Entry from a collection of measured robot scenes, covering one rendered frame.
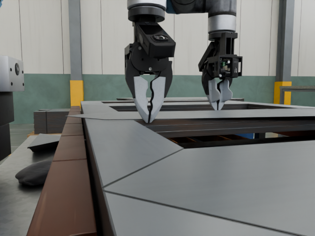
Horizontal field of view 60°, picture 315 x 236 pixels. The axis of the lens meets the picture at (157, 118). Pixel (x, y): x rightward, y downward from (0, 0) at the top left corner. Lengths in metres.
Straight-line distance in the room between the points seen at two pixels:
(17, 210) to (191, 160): 0.44
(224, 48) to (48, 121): 4.43
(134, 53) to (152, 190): 0.37
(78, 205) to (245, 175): 0.12
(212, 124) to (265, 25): 8.66
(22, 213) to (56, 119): 4.41
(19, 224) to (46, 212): 0.34
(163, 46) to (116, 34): 7.33
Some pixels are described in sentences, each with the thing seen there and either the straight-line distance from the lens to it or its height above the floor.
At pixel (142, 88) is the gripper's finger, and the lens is 0.52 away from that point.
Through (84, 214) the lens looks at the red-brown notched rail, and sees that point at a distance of 0.20.
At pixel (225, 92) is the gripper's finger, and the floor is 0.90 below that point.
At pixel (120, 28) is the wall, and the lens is 7.80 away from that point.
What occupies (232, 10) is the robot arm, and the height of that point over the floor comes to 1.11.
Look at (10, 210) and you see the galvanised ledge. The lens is 0.62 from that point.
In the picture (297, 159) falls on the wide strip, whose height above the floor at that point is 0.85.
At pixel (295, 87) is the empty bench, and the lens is 4.22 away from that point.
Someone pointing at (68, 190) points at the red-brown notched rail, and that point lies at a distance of 0.25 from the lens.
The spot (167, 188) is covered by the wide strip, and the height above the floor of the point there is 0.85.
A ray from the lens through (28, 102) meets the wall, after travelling 7.87.
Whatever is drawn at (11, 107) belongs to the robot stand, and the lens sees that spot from 0.91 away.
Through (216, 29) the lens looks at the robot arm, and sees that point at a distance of 0.77.
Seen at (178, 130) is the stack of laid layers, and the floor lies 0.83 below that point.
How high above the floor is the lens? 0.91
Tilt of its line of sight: 6 degrees down
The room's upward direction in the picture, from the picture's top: straight up
